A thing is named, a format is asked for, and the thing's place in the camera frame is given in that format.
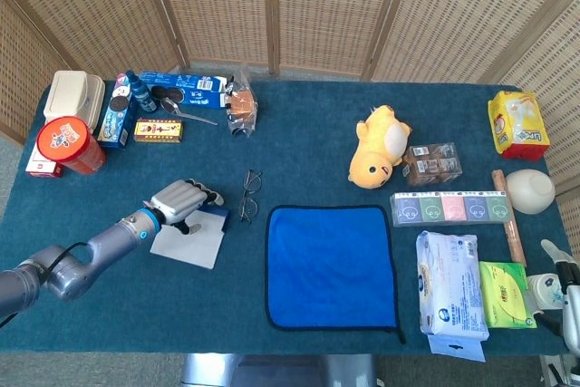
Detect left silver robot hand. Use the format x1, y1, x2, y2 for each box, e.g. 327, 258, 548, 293
142, 179, 226, 237

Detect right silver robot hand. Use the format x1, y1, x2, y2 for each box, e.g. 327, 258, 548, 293
532, 238, 580, 347

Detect blue glasses case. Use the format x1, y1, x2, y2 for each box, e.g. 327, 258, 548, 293
149, 203, 231, 270

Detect black eyeglasses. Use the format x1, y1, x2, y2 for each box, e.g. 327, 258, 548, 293
238, 169, 264, 225

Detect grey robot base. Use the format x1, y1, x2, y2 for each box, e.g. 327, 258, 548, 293
180, 353, 380, 387

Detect white cup with blue flower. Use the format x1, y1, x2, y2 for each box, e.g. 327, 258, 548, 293
527, 272, 567, 311

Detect green tissue pack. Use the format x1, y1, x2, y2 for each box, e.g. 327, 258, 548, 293
478, 260, 538, 330

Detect yellow and red small box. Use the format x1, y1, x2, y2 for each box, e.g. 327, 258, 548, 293
133, 118, 185, 144

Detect wooden rolling pin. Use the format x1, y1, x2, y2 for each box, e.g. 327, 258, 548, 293
491, 169, 528, 268

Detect metal spoon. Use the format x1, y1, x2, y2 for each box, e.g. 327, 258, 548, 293
159, 96, 218, 127

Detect blue cookie box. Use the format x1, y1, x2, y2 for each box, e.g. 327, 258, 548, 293
97, 73, 137, 150

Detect teal table cover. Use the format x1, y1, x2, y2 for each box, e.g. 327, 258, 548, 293
0, 80, 575, 356

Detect blue spray bottle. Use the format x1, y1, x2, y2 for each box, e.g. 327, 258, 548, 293
124, 70, 159, 114

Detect long blue cookie package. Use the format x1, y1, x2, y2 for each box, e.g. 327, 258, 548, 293
138, 71, 235, 111

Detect clear bag of bread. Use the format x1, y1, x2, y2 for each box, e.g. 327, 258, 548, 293
224, 67, 259, 139

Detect cream bowl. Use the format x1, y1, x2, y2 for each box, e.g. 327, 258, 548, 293
505, 169, 556, 215

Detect white wet wipes pack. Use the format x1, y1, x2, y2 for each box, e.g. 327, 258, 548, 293
415, 230, 490, 363

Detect orange-red round can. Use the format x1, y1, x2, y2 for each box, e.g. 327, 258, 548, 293
35, 115, 107, 175

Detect red and white small box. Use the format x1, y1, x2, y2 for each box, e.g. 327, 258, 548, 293
24, 150, 64, 179

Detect beige plastic lunch box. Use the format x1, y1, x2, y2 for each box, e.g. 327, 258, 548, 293
43, 70, 106, 132

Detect multi-colour tissue packet row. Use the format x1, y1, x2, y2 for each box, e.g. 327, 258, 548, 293
390, 190, 516, 228

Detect blue cloth with black edge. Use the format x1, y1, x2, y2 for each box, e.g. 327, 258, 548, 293
265, 204, 407, 345

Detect clear box of brown pastries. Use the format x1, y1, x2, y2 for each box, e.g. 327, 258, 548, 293
401, 141, 464, 187

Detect yellow plush toy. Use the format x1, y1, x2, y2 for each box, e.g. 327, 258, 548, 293
347, 104, 412, 189

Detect woven wooden folding screen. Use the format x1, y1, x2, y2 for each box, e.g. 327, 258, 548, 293
0, 0, 580, 198

